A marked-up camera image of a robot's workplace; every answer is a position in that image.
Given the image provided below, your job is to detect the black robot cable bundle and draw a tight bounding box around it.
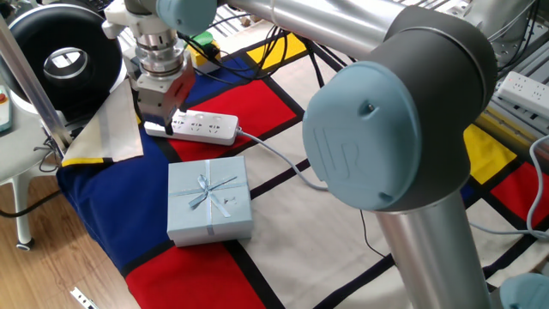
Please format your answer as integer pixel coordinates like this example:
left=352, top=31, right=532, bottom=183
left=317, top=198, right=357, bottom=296
left=178, top=12, right=340, bottom=89

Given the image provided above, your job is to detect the white four-socket power strip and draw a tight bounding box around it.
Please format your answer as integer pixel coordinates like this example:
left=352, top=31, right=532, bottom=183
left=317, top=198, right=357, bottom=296
left=143, top=109, right=239, bottom=147

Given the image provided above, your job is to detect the slanted aluminium frame post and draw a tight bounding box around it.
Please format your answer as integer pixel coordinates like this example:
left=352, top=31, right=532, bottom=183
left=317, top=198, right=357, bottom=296
left=0, top=16, right=74, bottom=151

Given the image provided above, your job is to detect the colourful block pattern tablecloth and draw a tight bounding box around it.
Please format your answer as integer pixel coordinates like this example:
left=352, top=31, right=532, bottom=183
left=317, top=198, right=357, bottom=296
left=55, top=16, right=549, bottom=309

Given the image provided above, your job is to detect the light blue ribbon gift box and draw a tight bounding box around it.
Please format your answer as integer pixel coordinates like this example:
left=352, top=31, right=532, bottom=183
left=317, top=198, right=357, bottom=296
left=166, top=154, right=254, bottom=248

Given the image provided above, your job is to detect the black floor cable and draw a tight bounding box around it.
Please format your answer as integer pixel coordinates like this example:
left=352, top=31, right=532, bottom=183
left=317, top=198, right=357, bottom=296
left=0, top=188, right=63, bottom=219

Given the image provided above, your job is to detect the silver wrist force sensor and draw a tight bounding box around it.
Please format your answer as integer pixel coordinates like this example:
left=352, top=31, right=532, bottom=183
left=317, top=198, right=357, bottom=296
left=135, top=32, right=190, bottom=78

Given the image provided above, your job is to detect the light grey power strip cable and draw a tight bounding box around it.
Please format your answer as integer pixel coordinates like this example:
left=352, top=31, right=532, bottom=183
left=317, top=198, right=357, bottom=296
left=235, top=128, right=549, bottom=240

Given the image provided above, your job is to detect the white stool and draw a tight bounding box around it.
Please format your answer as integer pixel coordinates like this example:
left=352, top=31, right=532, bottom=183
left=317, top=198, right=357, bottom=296
left=0, top=98, right=61, bottom=252

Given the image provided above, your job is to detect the green button yellow box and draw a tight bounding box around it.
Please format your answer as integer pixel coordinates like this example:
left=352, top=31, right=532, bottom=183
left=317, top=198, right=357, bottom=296
left=188, top=30, right=222, bottom=74

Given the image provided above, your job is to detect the black round ring device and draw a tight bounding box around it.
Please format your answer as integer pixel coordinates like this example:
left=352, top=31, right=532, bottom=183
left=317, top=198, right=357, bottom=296
left=8, top=3, right=125, bottom=117

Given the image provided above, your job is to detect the white power strip red light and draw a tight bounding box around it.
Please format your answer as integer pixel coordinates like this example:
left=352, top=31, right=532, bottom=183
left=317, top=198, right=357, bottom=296
left=496, top=70, right=549, bottom=121

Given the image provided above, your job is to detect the light grey pendant orange button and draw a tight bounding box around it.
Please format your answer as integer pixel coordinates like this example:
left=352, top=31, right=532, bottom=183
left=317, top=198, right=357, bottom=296
left=0, top=84, right=14, bottom=135

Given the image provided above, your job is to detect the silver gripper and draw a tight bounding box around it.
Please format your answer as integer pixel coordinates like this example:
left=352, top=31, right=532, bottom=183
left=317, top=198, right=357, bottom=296
left=136, top=64, right=196, bottom=136

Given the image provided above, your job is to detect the white metal bracket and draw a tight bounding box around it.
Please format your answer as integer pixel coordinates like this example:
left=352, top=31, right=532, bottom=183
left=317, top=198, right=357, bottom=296
left=69, top=286, right=100, bottom=309

